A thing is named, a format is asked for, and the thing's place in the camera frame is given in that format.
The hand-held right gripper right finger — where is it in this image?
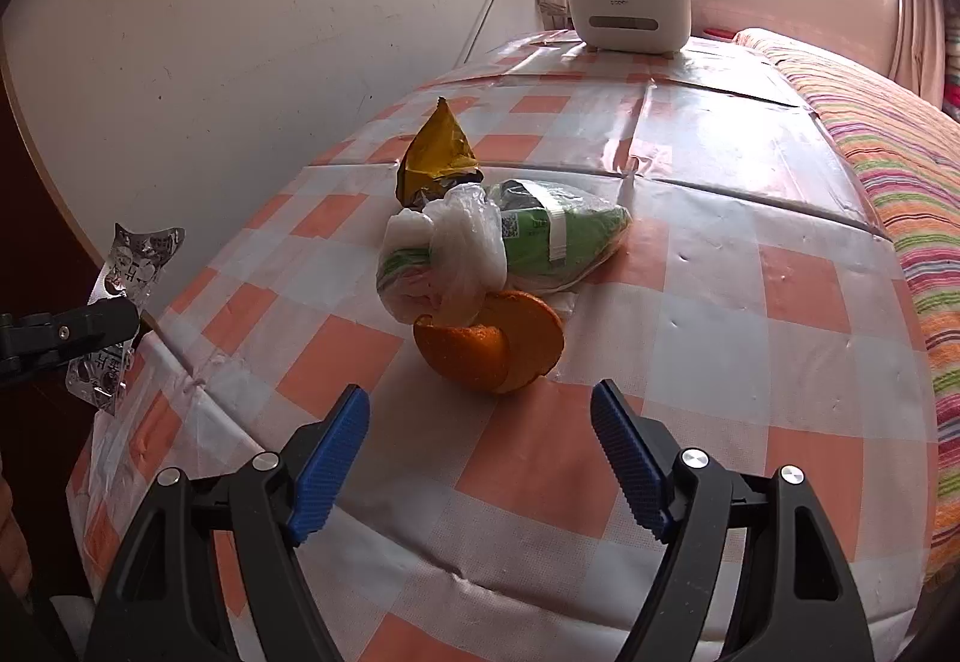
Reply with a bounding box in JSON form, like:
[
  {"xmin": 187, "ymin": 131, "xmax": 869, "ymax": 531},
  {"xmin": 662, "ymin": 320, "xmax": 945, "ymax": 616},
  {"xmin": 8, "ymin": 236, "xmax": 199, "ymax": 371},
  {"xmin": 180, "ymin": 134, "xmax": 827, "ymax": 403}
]
[{"xmin": 589, "ymin": 377, "xmax": 878, "ymax": 662}]

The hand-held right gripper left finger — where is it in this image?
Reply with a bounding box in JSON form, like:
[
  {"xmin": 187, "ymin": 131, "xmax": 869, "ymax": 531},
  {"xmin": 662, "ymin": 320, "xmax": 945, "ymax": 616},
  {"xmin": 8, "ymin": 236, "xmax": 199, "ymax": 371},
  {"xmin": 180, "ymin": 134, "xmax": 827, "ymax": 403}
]
[{"xmin": 82, "ymin": 383, "xmax": 372, "ymax": 662}]

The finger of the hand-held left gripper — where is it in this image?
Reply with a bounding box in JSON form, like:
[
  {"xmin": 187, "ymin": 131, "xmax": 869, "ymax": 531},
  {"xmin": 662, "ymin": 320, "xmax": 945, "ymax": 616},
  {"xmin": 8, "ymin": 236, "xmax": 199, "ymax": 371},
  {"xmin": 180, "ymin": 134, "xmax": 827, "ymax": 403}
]
[{"xmin": 0, "ymin": 297, "xmax": 143, "ymax": 393}]

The silver pill blister pack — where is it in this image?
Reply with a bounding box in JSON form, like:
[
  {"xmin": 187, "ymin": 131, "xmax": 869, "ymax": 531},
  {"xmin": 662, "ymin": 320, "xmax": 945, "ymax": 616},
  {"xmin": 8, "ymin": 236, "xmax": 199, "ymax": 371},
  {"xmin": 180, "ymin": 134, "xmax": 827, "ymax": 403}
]
[{"xmin": 66, "ymin": 223, "xmax": 186, "ymax": 416}]

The orange peel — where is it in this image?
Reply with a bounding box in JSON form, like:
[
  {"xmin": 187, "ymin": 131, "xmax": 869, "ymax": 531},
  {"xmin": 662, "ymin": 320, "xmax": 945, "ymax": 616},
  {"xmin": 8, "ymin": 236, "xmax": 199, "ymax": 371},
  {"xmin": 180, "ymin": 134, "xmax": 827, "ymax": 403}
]
[{"xmin": 412, "ymin": 289, "xmax": 565, "ymax": 395}]

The clear plastic bag green packet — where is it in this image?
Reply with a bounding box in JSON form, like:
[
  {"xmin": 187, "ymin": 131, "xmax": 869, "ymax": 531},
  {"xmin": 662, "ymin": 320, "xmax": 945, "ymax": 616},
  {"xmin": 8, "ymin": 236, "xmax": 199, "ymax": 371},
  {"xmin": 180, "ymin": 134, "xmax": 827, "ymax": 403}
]
[{"xmin": 377, "ymin": 178, "xmax": 632, "ymax": 326}]

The yellow snack wrapper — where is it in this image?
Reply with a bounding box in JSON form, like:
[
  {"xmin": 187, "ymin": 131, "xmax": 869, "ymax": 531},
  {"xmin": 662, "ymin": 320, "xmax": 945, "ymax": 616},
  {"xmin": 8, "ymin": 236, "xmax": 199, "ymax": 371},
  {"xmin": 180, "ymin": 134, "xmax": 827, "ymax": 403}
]
[{"xmin": 396, "ymin": 97, "xmax": 482, "ymax": 209}]

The orange white checkered tablecloth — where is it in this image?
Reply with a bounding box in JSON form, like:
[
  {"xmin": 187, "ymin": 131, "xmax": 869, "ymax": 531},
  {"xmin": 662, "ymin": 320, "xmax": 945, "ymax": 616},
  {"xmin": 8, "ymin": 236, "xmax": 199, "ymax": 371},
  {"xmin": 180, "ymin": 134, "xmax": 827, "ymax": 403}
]
[{"xmin": 67, "ymin": 28, "xmax": 942, "ymax": 662}]

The bed with striped sheet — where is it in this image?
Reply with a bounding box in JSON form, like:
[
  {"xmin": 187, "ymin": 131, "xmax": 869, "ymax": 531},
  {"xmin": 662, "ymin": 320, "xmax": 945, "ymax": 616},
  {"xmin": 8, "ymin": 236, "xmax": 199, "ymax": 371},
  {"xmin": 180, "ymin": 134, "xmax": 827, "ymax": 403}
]
[{"xmin": 731, "ymin": 28, "xmax": 960, "ymax": 588}]

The white desktop organizer box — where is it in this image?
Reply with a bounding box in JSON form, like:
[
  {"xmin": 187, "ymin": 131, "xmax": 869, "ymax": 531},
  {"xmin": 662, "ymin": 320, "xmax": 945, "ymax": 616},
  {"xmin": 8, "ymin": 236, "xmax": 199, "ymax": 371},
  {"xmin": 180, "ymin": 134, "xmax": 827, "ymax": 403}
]
[{"xmin": 568, "ymin": 0, "xmax": 692, "ymax": 58}]

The beige curtain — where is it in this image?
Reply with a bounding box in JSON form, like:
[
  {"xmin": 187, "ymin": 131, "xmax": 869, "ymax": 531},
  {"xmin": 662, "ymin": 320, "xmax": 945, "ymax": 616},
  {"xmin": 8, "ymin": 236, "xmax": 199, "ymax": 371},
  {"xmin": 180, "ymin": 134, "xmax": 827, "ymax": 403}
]
[{"xmin": 889, "ymin": 0, "xmax": 960, "ymax": 124}]

